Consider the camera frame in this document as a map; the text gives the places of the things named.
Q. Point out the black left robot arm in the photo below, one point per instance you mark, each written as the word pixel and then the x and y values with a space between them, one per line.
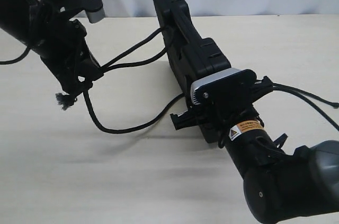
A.
pixel 15 18

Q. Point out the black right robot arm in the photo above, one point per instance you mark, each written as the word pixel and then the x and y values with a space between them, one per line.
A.
pixel 277 186

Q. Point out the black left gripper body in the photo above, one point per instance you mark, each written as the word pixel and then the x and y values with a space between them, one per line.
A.
pixel 60 43

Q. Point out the black plastic carrying case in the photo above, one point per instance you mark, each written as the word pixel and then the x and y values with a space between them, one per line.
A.
pixel 190 57

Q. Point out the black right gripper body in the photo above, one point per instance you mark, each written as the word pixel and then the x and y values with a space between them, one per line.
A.
pixel 215 101

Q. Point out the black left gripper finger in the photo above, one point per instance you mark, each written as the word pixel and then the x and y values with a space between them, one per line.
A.
pixel 89 68

